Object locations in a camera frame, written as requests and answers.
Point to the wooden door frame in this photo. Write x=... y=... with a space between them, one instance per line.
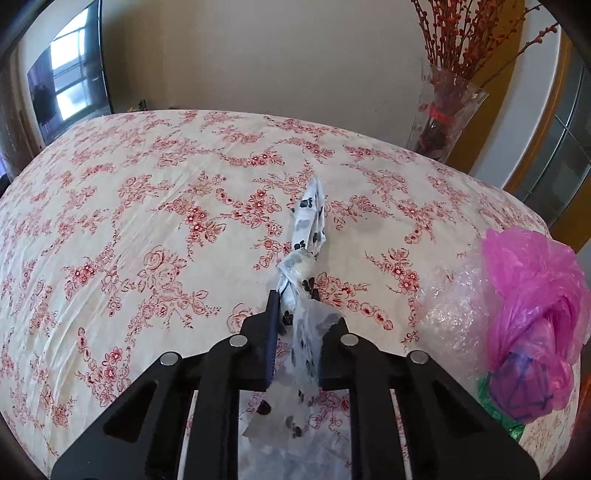
x=561 y=78

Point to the black spotted white wrapper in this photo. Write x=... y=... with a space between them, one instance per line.
x=307 y=230

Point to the pink plastic bag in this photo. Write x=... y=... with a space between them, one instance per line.
x=531 y=281

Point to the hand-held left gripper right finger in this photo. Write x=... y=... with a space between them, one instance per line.
x=333 y=360

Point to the red floral tablecloth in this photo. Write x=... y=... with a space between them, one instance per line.
x=138 y=230

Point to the wooden wall pillar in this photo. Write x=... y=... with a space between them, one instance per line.
x=505 y=74

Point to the shiny green wrapper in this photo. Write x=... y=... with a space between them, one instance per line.
x=489 y=401

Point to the red berry branches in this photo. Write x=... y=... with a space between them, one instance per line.
x=466 y=41

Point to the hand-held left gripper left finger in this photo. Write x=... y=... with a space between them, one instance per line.
x=273 y=332

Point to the black flat television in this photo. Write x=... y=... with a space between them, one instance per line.
x=64 y=78

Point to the clear bubble wrap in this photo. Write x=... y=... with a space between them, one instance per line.
x=455 y=314

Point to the frosted glass sliding door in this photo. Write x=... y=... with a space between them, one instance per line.
x=565 y=157

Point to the clear glass vase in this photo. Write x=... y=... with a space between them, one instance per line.
x=443 y=120

